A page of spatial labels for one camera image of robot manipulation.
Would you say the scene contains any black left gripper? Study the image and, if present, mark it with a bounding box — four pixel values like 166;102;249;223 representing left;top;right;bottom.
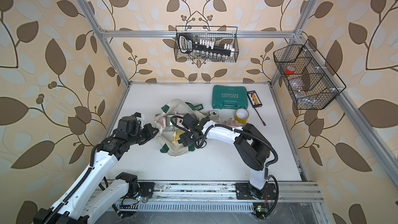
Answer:
127;123;159;147

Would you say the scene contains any cream pencil sharpener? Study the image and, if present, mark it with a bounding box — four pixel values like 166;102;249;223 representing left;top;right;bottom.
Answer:
208;110;221;123

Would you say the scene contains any cream floral tote bag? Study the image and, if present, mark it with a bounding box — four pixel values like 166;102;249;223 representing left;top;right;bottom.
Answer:
154;99;206;157

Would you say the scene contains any pink pencil sharpener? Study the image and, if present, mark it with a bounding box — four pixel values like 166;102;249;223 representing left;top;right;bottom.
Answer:
224;118;240;127
157;116;169;128

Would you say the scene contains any yellow pencil sharpener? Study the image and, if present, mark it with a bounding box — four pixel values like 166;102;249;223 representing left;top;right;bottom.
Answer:
172;130;184;144

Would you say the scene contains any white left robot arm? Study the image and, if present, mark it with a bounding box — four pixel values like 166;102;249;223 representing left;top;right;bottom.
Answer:
33;113;160;224

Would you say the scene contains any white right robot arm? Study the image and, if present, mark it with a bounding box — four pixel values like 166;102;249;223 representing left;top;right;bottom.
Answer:
170;114;279;200

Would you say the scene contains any green plastic tool case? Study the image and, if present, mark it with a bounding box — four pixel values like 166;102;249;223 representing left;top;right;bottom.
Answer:
211;85;248;110

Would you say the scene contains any yellow tape roll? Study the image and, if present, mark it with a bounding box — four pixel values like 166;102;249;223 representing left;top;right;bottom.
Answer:
234;108;249;124

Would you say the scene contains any black parallel charging board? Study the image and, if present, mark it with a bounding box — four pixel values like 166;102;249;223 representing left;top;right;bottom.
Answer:
247;90;262;108

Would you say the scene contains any black socket wrench set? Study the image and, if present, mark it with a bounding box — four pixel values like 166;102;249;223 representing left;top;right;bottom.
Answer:
177;34;235;56

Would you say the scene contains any red tape roll in basket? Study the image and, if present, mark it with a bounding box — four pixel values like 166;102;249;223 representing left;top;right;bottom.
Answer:
285;65;296;75

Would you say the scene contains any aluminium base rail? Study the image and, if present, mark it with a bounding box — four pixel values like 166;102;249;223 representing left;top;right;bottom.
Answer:
83;180;324;203

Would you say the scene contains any red black power cable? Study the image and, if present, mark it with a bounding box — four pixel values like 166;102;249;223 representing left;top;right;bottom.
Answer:
255;107;267;127

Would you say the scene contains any black wire basket back wall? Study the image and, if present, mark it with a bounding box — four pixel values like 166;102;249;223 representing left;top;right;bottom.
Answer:
174;25;239;63

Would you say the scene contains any black wire basket wall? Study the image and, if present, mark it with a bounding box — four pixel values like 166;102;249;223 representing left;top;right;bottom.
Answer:
174;25;239;63
273;40;346;110

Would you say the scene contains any black wire basket right wall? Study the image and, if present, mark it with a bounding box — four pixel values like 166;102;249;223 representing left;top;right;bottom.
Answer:
273;40;346;110

